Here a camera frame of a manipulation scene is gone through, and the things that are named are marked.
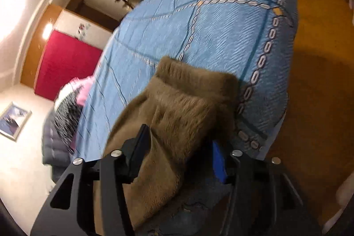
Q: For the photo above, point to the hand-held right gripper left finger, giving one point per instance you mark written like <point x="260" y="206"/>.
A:
<point x="139" y="146"/>

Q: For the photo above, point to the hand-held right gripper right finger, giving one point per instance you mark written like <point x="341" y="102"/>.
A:
<point x="220" y="164"/>

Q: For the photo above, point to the brown fleece pants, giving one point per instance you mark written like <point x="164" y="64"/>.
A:
<point x="177" y="114"/>

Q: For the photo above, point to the pink pillow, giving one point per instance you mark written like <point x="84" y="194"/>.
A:
<point x="84" y="92"/>

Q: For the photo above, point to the leopard print cloth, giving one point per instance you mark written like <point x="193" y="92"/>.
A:
<point x="65" y="117"/>

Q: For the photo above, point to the grey quilted headboard cushion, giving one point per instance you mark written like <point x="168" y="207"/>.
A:
<point x="55" y="144"/>

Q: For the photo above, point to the red padded headboard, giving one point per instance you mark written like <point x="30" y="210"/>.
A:
<point x="66" y="64"/>

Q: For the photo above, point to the wooden overhead cabinet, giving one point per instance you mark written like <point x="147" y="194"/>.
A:
<point x="37" y="45"/>

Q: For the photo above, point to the framed wall photo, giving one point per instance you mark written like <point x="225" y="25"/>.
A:
<point x="13" y="121"/>

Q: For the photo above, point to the wall decoration stickers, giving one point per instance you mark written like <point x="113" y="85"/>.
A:
<point x="83" y="30"/>

